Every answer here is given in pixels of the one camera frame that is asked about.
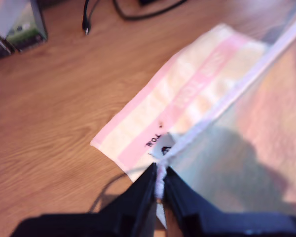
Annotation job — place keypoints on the pastel checked fluffy tea towel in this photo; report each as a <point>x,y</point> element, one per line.
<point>187,86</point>

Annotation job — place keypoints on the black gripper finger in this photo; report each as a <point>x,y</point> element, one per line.
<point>180,202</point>
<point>135,209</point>

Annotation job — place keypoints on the green and white long box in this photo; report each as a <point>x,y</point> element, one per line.
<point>27,37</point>

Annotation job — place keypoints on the dark brown small box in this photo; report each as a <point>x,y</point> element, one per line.
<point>0,51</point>

